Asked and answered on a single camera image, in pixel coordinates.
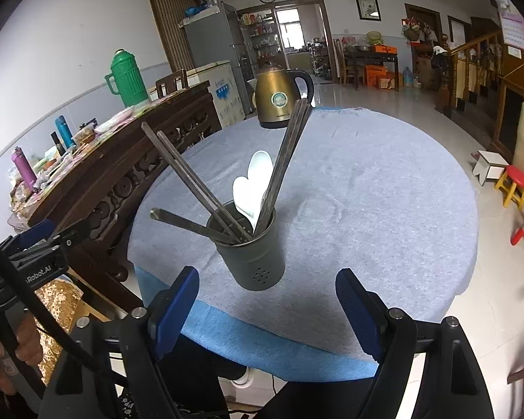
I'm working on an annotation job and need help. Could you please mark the silver metal spoon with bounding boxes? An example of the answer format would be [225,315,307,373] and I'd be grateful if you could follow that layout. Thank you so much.
[247,150,274,230]

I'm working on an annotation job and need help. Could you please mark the dark metal chopstick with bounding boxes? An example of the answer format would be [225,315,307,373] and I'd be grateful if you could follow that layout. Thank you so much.
[254,100,312,236]

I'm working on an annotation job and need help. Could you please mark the person's left hand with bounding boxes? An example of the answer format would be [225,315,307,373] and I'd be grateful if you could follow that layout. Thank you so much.
[0,311,45,396]

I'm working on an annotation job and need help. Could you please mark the carved dark wooden sideboard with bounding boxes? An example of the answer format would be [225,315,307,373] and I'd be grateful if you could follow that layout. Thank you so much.
[22,81,221,311]

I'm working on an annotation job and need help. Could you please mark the grey metal utensil holder cup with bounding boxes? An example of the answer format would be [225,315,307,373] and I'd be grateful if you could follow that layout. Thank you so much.
[213,211,286,291]

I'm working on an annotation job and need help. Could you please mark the purple water bottle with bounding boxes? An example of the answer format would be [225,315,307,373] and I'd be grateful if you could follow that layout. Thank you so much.
[11,147,37,190]

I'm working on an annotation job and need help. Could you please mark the dark glass bottle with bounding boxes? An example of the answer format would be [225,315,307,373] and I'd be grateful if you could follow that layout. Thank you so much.
[51,132,66,157]

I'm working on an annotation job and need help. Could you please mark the grey blue-edged table cloth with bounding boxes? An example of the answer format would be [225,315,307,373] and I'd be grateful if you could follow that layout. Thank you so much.
[128,108,478,382]

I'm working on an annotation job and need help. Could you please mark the teal water bottle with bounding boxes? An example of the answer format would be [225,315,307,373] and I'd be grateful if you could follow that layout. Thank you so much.
[54,116,75,148]

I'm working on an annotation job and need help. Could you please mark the small white wooden stool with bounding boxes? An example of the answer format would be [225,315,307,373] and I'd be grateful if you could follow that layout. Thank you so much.
[472,150,508,185]

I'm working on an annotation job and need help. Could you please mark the red yellow small stool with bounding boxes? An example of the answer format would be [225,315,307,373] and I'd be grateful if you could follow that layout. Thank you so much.
[494,164,524,210]

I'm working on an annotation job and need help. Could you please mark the green thermos jug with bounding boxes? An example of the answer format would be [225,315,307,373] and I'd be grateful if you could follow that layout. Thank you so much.
[105,49,149,107]

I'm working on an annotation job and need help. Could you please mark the white chest freezer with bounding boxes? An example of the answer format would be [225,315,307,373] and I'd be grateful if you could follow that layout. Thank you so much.
[186,61,245,129]

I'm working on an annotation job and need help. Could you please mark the wooden chair behind sideboard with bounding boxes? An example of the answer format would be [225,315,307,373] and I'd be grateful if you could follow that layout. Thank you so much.
[155,69,189,98]

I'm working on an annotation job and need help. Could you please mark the brass electric kettle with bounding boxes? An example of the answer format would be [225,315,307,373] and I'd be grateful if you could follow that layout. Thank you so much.
[252,63,314,129]

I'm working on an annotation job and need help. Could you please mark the orange boxes under table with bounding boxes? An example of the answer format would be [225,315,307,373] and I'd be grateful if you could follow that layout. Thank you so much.
[364,64,402,90]

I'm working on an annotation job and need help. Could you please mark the dark wooden dining table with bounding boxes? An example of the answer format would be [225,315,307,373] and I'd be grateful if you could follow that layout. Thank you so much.
[342,45,400,90]

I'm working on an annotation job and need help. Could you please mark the grey refrigerator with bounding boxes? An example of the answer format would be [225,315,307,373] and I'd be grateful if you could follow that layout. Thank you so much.
[179,2,254,116]

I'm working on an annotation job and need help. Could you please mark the wooden stair railing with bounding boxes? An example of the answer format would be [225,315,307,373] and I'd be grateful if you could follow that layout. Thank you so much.
[431,29,503,116]

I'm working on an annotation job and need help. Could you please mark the framed wall picture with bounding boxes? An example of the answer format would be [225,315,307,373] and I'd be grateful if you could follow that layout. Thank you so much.
[356,0,381,22]

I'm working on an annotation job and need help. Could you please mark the wall calendar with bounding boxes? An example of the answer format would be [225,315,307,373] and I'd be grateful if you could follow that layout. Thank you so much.
[494,0,524,51]

